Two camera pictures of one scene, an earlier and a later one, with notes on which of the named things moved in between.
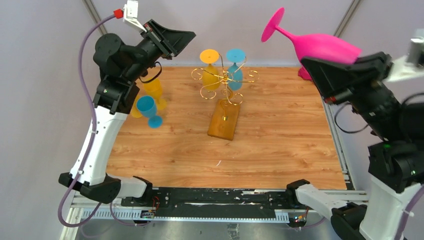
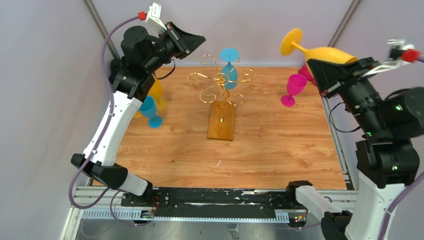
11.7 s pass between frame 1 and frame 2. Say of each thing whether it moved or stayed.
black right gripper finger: stayed
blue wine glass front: stayed
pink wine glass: moved
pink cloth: stayed
